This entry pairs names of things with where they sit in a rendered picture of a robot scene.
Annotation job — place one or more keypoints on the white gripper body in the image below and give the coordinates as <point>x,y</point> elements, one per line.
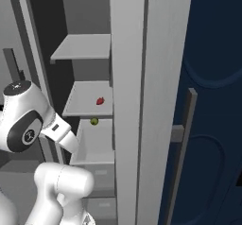
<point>70,142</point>

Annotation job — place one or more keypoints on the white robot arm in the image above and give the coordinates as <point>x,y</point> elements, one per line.
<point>22,121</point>

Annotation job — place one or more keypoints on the white fridge shelf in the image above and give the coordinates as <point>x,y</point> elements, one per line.
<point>85,102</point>
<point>83,47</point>

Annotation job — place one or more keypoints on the grey fridge drawer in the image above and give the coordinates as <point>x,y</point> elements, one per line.
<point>104,210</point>
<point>104,176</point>

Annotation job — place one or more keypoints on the red strawberry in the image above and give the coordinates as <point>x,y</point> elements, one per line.
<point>100,101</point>

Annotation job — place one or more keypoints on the white fridge door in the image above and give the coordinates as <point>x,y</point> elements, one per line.
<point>141,109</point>

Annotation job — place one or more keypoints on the green round fruit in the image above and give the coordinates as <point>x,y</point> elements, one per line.
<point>94,121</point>

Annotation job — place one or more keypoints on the navy cupboard door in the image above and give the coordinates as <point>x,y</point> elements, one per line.
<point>217,93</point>

